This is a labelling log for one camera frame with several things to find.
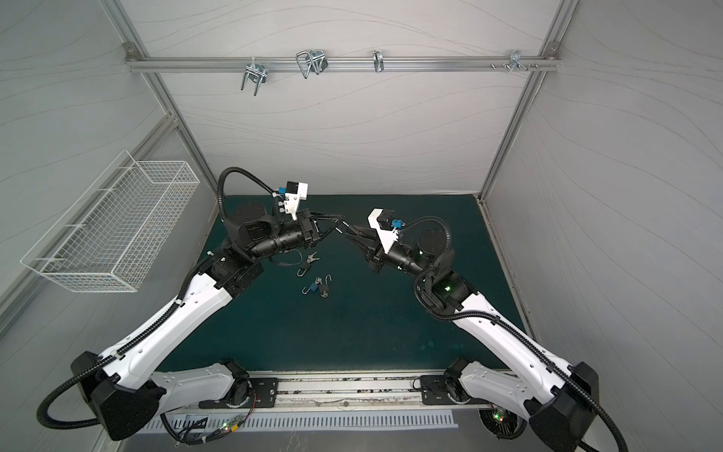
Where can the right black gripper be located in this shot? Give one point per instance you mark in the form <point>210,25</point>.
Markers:
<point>375,248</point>

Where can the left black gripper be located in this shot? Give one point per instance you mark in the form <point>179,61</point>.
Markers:
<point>308,222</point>

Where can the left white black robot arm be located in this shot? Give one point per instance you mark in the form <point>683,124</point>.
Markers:
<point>124,388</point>

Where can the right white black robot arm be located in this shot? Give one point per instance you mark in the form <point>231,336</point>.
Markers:
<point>552,396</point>

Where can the dark padlock with keys top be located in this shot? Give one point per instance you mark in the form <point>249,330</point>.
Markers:
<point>306,264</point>

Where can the blue padlock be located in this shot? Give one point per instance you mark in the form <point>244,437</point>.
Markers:
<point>312,288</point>

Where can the green table mat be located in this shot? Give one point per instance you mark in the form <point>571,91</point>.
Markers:
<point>369,321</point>

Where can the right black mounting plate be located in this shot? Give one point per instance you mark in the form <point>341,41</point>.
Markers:
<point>442,390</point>

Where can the black mounting plate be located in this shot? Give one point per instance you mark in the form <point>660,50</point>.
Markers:
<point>442,390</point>
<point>257,392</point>

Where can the metal U-bolt hook middle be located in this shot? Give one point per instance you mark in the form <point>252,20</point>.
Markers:
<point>311,61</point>

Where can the metal u-bolt hook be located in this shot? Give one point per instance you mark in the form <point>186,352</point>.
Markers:
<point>255,75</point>
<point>311,61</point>

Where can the metal U-bolt hook left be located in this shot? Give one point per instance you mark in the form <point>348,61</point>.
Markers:
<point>255,75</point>

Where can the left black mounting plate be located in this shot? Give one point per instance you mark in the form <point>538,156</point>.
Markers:
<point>257,392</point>

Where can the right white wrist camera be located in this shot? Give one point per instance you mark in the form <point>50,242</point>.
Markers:
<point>387,226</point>

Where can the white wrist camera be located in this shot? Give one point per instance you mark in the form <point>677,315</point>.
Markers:
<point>387,226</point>
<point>290,196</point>

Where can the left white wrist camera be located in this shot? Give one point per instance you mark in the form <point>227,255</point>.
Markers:
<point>290,196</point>

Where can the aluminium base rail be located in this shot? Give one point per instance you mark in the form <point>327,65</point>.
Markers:
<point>300,391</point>

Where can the small metal bracket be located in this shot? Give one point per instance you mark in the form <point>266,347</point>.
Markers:
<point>378,61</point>

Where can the white wire basket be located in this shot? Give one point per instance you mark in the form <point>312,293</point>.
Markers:
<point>108,239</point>

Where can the white slotted cable duct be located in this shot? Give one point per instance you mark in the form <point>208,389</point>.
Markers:
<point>404,420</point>

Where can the aluminium cross rail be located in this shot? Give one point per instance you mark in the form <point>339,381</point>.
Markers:
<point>340,64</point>

